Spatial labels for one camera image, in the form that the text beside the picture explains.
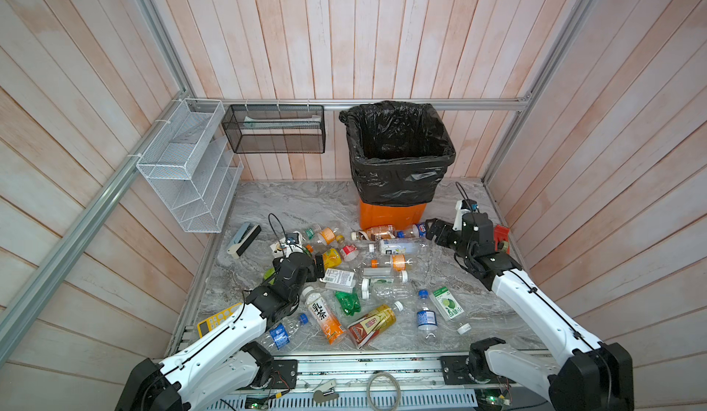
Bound green lime label bottle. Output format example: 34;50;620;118
432;287;465;321

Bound red label yellow tea bottle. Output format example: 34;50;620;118
347;301;404;349

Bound blue cap water bottle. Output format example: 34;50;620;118
416;289;438;343

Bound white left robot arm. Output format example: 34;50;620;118
115;252;325;410

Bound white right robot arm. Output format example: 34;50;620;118
425;210;634;410

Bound orange trash bin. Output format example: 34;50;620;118
359;200;426;230

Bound yellow orange juice bottle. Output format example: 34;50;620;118
322;247;344;269

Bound orange cap clear bottle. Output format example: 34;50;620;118
304;224;339;245

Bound red tape dispenser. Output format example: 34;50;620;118
493;225;511;254

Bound white label flat bottle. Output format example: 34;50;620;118
320;268;356;293

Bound red white small bottle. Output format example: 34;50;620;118
339;245;359;262

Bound blue label clear bottle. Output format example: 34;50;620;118
258;313;309;351

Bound clear long label bottle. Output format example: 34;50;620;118
368;239;429;256

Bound orange label clear bottle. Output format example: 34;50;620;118
370;254;412;271

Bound crushed green bottle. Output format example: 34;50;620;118
335;291;361;316

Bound small brown tea bottle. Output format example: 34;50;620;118
351;225;397;242

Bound white orange tea bottle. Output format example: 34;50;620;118
302;287;344;345

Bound white cap clear bottle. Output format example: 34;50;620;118
361;270;414;300

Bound white stapler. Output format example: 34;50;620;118
226;222;261;259

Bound yellow calculator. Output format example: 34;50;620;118
196;302;241;338

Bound black trash bag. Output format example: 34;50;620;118
339;101;456;208

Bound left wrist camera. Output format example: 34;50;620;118
279;232;307;257

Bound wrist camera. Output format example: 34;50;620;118
279;232;307;257
453;199;478;232

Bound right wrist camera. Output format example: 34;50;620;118
453;199;478;232

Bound coiled white cable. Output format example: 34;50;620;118
365;371;402;411

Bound black wire mesh basket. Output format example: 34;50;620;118
222;103;326;154

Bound white wire mesh shelf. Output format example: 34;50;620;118
137;99;244;233

